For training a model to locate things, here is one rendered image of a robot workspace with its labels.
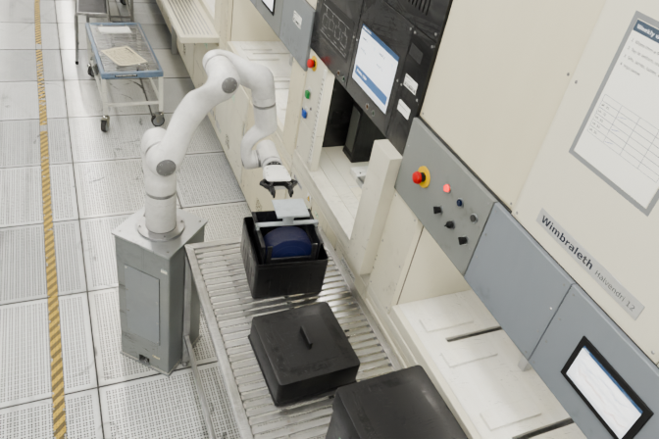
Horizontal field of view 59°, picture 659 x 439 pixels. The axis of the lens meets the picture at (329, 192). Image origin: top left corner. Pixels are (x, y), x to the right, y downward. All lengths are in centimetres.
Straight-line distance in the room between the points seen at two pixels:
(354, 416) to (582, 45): 108
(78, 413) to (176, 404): 40
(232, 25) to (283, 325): 241
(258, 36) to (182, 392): 231
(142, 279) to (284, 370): 89
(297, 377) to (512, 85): 107
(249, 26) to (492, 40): 261
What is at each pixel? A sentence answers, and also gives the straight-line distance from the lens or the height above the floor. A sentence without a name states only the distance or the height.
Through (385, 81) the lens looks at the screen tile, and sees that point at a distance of 203.
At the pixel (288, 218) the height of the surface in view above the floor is 108.
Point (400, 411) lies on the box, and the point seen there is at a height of 101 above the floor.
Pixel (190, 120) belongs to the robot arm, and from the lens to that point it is 219.
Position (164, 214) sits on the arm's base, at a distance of 240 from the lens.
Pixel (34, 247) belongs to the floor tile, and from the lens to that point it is 364.
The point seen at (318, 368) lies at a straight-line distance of 194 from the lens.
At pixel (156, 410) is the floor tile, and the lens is 286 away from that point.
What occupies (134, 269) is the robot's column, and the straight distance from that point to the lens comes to 256.
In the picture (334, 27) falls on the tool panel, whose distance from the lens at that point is 239.
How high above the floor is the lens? 239
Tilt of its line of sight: 35 degrees down
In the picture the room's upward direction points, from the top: 12 degrees clockwise
